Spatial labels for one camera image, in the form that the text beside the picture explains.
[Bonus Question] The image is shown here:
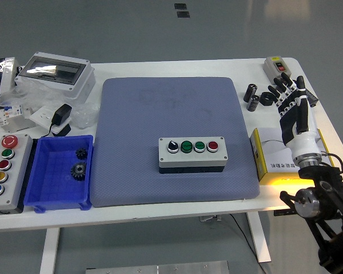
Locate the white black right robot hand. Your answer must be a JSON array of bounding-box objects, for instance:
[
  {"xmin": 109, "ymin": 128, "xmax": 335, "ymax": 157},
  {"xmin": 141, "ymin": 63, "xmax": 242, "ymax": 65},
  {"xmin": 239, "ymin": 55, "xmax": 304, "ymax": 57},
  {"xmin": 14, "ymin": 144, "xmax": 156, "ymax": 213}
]
[{"xmin": 268, "ymin": 72, "xmax": 323, "ymax": 160}]

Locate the grey four-button control box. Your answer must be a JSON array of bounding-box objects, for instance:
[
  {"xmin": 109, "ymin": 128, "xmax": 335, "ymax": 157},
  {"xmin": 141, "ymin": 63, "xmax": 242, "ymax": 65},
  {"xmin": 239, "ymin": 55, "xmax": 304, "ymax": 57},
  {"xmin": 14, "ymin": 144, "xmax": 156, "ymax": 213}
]
[{"xmin": 158, "ymin": 136, "xmax": 229, "ymax": 174}]

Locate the grey five-button control box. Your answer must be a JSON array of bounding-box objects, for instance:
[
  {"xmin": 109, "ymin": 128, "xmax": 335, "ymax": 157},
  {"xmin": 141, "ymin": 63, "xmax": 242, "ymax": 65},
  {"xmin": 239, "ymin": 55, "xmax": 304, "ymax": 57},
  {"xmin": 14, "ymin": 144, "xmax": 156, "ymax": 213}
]
[{"xmin": 0, "ymin": 133, "xmax": 34, "ymax": 215}]

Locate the white yellow cardboard box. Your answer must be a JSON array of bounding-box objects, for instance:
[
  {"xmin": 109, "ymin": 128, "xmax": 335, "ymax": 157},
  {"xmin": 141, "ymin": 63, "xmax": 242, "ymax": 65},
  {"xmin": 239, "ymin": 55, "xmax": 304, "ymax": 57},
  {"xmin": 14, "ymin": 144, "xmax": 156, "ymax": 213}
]
[{"xmin": 250, "ymin": 127, "xmax": 337, "ymax": 186}]

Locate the black module green terminal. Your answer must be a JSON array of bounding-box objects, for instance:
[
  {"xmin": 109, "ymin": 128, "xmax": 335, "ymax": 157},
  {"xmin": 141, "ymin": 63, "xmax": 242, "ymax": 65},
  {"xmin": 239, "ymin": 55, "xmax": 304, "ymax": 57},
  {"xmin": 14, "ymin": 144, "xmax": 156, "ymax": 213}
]
[{"xmin": 305, "ymin": 90, "xmax": 319, "ymax": 108}]

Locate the black hex nut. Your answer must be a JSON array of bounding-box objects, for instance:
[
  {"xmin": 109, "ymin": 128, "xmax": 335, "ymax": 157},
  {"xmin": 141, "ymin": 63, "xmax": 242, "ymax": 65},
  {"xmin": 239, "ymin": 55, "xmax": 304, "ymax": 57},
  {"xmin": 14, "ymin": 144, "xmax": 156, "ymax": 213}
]
[{"xmin": 259, "ymin": 91, "xmax": 276, "ymax": 107}]

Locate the black cylindrical capacitor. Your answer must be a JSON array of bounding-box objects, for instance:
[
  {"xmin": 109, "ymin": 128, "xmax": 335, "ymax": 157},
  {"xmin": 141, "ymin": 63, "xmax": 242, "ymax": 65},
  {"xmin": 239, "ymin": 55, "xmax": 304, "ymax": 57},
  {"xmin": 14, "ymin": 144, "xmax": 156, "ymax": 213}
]
[
  {"xmin": 244, "ymin": 83, "xmax": 258, "ymax": 103},
  {"xmin": 246, "ymin": 95, "xmax": 260, "ymax": 112}
]

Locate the white table leg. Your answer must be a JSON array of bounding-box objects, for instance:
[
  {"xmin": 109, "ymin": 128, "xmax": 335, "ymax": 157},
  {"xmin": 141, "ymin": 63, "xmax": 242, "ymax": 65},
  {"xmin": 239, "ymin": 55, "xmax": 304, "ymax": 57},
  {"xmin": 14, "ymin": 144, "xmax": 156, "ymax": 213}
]
[
  {"xmin": 245, "ymin": 211, "xmax": 272, "ymax": 263},
  {"xmin": 39, "ymin": 227, "xmax": 60, "ymax": 274}
]

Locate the blue-grey mat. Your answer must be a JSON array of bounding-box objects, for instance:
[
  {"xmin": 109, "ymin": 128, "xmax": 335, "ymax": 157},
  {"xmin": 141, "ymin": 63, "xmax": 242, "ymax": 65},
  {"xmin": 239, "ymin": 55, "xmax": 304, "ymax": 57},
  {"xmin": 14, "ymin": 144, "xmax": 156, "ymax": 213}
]
[{"xmin": 90, "ymin": 76, "xmax": 261, "ymax": 208}]

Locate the silver metal plate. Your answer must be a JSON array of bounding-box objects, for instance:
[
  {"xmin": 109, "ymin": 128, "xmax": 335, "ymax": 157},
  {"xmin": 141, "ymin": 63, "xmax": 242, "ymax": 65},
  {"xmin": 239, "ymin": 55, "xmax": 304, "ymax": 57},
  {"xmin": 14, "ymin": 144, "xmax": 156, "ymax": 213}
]
[{"xmin": 85, "ymin": 260, "xmax": 229, "ymax": 274}]

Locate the large black gear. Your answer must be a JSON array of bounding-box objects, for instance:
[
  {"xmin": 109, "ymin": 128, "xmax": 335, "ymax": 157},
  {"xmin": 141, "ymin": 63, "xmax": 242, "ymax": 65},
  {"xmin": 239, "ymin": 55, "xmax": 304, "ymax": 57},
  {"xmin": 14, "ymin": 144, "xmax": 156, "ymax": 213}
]
[{"xmin": 70, "ymin": 161, "xmax": 88, "ymax": 181}]

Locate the grey distribution box clear lid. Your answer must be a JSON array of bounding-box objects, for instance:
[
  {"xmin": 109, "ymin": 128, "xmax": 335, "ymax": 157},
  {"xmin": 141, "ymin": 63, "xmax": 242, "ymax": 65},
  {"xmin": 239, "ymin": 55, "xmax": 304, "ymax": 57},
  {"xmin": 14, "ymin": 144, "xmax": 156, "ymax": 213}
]
[{"xmin": 14, "ymin": 51, "xmax": 97, "ymax": 100}]

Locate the black power adapter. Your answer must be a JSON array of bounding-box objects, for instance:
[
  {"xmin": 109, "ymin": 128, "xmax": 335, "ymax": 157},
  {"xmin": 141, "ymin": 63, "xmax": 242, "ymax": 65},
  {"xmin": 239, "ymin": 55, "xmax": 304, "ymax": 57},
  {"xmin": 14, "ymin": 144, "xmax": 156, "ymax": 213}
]
[{"xmin": 41, "ymin": 103, "xmax": 73, "ymax": 138}]

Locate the blue plastic bin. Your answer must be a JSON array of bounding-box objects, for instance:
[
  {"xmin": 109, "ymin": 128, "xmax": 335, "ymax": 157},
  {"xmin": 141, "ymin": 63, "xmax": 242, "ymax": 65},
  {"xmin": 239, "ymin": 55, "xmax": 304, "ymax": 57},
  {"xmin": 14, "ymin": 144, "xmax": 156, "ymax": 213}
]
[{"xmin": 23, "ymin": 134, "xmax": 94, "ymax": 213}]

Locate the clear plastic bag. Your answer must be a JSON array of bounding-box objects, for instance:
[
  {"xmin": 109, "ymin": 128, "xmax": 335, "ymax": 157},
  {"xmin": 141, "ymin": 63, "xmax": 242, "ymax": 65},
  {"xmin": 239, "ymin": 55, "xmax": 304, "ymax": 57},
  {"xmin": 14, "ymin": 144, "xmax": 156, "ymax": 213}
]
[{"xmin": 0, "ymin": 79, "xmax": 101, "ymax": 129}]

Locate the white power socket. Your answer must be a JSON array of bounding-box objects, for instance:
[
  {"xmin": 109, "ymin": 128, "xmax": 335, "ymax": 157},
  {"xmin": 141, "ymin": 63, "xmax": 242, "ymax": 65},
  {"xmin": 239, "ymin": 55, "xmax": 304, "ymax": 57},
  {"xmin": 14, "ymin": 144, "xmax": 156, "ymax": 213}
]
[{"xmin": 29, "ymin": 105, "xmax": 71, "ymax": 135}]

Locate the white circuit breaker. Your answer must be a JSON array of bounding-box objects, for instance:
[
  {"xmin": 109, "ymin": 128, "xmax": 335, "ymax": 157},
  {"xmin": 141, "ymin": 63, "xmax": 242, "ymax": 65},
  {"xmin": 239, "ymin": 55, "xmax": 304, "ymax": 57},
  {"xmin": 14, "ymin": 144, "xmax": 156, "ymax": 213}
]
[{"xmin": 0, "ymin": 104, "xmax": 37, "ymax": 134}]

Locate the black silver packaged device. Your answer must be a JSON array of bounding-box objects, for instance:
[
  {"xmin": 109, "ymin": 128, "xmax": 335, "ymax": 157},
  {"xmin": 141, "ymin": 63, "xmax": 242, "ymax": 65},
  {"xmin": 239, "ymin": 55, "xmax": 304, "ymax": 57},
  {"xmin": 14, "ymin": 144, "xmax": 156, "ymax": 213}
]
[{"xmin": 0, "ymin": 57, "xmax": 23, "ymax": 109}]

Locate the grey two-button switch box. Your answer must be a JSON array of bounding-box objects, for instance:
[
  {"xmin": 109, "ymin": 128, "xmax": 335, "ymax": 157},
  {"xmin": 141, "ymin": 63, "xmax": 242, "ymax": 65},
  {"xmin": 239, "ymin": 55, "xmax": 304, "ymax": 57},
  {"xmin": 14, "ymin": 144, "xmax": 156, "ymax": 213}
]
[{"xmin": 263, "ymin": 56, "xmax": 292, "ymax": 86}]

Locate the black cable under table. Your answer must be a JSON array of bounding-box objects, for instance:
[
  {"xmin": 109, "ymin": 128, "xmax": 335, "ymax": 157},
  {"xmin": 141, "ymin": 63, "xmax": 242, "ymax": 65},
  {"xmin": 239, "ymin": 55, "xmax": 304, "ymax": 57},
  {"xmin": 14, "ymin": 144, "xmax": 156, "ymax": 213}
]
[{"xmin": 228, "ymin": 213, "xmax": 268, "ymax": 274}]

